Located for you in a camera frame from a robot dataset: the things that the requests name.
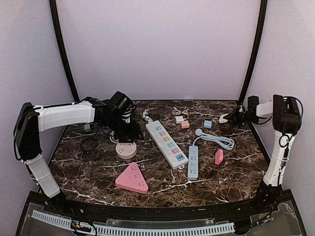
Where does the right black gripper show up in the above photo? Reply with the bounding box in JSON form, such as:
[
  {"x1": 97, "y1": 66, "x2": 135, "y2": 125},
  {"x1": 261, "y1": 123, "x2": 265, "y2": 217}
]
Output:
[{"x1": 223, "y1": 107, "x2": 258, "y2": 128}]

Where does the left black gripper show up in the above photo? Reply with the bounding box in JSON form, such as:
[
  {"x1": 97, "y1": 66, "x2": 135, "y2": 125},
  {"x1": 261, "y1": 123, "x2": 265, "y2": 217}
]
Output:
[{"x1": 102, "y1": 114, "x2": 144, "y2": 143}]

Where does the white pink cable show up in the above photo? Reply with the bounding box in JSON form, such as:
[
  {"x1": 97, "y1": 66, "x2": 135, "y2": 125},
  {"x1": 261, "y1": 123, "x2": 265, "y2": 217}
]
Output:
[{"x1": 109, "y1": 131, "x2": 124, "y2": 145}]

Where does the white square charger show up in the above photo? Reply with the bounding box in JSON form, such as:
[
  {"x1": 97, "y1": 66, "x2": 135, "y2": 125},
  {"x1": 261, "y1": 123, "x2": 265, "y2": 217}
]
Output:
[{"x1": 219, "y1": 114, "x2": 229, "y2": 123}]

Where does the pink round socket base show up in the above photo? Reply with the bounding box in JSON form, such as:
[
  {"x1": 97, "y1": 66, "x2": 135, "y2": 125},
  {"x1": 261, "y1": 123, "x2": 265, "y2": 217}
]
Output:
[{"x1": 116, "y1": 142, "x2": 137, "y2": 160}]

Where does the white strip cable bundle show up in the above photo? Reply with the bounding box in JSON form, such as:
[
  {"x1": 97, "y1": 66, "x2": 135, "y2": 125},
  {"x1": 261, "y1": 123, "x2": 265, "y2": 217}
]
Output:
[{"x1": 142, "y1": 109, "x2": 155, "y2": 123}]

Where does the light blue charger plug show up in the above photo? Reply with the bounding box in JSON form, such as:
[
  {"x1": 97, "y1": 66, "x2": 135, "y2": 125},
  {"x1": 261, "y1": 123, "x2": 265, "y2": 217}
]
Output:
[{"x1": 203, "y1": 120, "x2": 212, "y2": 129}]

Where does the black thin cable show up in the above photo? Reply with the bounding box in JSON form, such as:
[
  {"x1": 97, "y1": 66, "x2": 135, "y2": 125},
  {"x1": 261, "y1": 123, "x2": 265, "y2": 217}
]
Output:
[{"x1": 80, "y1": 127, "x2": 104, "y2": 154}]

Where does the green plug adapter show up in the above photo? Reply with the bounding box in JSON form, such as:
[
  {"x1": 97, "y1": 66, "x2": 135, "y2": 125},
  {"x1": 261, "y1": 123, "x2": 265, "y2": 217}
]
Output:
[{"x1": 83, "y1": 124, "x2": 91, "y2": 132}]

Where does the pink square plug adapter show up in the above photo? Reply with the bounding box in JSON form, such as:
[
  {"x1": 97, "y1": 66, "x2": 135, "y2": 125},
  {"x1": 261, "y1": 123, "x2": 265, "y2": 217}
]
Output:
[{"x1": 215, "y1": 149, "x2": 224, "y2": 165}]

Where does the pink triangular power socket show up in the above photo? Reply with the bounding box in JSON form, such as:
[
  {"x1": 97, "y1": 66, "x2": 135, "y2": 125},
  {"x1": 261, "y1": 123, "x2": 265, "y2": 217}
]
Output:
[{"x1": 115, "y1": 162, "x2": 149, "y2": 194}]

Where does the pink charger plug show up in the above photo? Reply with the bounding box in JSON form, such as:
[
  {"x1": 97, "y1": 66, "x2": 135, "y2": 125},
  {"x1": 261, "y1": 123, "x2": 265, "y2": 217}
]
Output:
[{"x1": 181, "y1": 120, "x2": 190, "y2": 129}]

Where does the white multicolour power strip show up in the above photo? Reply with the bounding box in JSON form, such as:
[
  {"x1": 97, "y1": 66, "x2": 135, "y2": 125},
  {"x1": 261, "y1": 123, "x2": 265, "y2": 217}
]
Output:
[{"x1": 145, "y1": 120, "x2": 189, "y2": 170}]

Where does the white charger with pink cable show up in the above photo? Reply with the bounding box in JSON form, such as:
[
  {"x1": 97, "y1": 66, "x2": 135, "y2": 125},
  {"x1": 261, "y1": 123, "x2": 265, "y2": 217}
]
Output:
[{"x1": 172, "y1": 107, "x2": 189, "y2": 124}]

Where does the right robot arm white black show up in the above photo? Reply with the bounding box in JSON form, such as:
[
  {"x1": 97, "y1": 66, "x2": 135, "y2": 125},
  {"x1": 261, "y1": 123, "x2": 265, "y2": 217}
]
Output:
[{"x1": 219, "y1": 94, "x2": 304, "y2": 187}]

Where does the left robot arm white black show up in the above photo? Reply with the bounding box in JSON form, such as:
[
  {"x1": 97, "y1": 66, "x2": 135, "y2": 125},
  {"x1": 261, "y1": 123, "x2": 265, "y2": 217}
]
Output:
[{"x1": 13, "y1": 93, "x2": 144, "y2": 214}]

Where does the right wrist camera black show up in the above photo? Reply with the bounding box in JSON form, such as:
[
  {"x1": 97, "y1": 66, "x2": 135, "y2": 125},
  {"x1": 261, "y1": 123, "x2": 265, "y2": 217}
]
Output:
[{"x1": 247, "y1": 95, "x2": 259, "y2": 112}]

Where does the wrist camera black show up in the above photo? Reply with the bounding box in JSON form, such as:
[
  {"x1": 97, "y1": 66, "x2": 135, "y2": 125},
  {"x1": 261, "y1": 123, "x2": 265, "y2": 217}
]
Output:
[
  {"x1": 109, "y1": 91, "x2": 136, "y2": 116},
  {"x1": 247, "y1": 95, "x2": 259, "y2": 112}
]

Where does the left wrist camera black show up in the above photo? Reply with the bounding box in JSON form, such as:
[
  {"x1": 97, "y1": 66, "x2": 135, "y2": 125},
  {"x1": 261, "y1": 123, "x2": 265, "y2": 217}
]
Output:
[{"x1": 109, "y1": 91, "x2": 136, "y2": 116}]

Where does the grey-blue power strip cable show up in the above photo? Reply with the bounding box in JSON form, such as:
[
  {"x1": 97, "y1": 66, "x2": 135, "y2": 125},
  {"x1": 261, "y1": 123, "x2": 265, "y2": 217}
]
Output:
[{"x1": 191, "y1": 128, "x2": 235, "y2": 151}]

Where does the black front rail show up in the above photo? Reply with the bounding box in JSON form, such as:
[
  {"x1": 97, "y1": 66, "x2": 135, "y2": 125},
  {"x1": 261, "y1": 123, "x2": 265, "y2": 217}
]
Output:
[{"x1": 16, "y1": 190, "x2": 307, "y2": 236}]

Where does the right black frame post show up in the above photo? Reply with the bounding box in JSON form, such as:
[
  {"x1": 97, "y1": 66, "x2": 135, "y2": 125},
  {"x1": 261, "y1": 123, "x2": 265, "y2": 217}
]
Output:
[{"x1": 238, "y1": 0, "x2": 268, "y2": 104}]

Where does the black frame post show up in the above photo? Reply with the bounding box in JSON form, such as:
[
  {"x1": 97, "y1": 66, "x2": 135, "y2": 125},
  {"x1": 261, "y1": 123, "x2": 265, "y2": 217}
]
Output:
[
  {"x1": 238, "y1": 0, "x2": 268, "y2": 104},
  {"x1": 49, "y1": 0, "x2": 79, "y2": 102}
]

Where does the white slotted cable duct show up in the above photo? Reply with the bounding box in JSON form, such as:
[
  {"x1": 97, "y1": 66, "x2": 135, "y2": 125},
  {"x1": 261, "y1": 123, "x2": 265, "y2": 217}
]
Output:
[{"x1": 31, "y1": 210, "x2": 235, "y2": 236}]

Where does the left black frame post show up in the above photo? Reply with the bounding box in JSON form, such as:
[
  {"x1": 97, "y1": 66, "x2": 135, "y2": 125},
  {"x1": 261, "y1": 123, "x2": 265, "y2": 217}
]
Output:
[{"x1": 49, "y1": 0, "x2": 79, "y2": 102}]

